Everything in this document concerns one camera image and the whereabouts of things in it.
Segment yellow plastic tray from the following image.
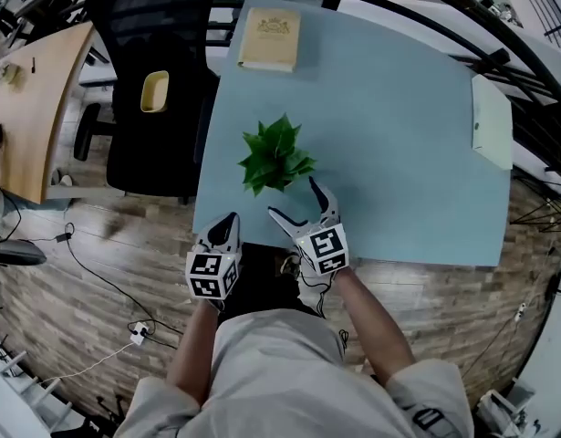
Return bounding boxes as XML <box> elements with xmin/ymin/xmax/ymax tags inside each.
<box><xmin>140</xmin><ymin>69</ymin><xmax>171</xmax><ymax>113</ymax></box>

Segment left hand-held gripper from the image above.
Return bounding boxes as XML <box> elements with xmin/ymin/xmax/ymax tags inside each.
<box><xmin>184</xmin><ymin>213</ymin><xmax>243</xmax><ymax>301</ymax></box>

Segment person's left forearm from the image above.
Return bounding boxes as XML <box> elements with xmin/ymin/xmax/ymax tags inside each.
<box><xmin>165</xmin><ymin>297</ymin><xmax>220</xmax><ymax>406</ymax></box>

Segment white floor cable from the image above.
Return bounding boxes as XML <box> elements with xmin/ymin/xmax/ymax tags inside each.
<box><xmin>37</xmin><ymin>342</ymin><xmax>136</xmax><ymax>385</ymax></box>

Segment person's shoe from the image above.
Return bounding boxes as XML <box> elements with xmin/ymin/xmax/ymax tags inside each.
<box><xmin>279</xmin><ymin>253</ymin><xmax>302</xmax><ymax>276</ymax></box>

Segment white flat box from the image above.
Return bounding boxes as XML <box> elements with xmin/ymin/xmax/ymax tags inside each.
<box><xmin>471</xmin><ymin>74</ymin><xmax>514</xmax><ymax>172</ymax></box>

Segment green plant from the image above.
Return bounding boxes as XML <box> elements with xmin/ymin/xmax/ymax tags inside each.
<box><xmin>237</xmin><ymin>112</ymin><xmax>317</xmax><ymax>198</ymax></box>

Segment light wooden desk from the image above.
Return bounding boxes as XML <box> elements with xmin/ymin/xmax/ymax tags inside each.
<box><xmin>0</xmin><ymin>20</ymin><xmax>95</xmax><ymax>204</ymax></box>

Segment person's black trousers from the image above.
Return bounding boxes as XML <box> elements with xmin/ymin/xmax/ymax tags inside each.
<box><xmin>218</xmin><ymin>242</ymin><xmax>327</xmax><ymax>324</ymax></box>

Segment black floor cable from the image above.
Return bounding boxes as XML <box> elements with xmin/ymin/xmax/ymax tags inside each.
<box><xmin>0</xmin><ymin>171</ymin><xmax>186</xmax><ymax>351</ymax></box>

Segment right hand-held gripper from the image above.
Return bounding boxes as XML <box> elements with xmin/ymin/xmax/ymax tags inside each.
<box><xmin>266</xmin><ymin>175</ymin><xmax>350</xmax><ymax>276</ymax></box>

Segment person's grey shirt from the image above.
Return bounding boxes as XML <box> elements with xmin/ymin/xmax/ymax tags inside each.
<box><xmin>113</xmin><ymin>308</ymin><xmax>475</xmax><ymax>438</ymax></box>

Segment beige book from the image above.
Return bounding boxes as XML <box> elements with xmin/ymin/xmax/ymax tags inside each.
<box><xmin>236</xmin><ymin>6</ymin><xmax>302</xmax><ymax>73</ymax></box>

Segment person's right forearm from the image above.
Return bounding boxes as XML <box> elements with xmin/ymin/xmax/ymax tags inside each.
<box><xmin>334</xmin><ymin>266</ymin><xmax>417</xmax><ymax>388</ymax></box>

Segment black office chair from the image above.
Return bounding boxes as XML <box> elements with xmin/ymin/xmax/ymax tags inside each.
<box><xmin>74</xmin><ymin>0</ymin><xmax>218</xmax><ymax>205</ymax></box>

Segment light blue table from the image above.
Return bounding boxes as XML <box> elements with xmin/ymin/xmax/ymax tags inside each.
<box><xmin>15</xmin><ymin>0</ymin><xmax>561</xmax><ymax>186</ymax></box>

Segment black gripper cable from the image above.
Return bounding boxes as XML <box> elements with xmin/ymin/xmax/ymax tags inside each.
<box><xmin>297</xmin><ymin>269</ymin><xmax>350</xmax><ymax>351</ymax></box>

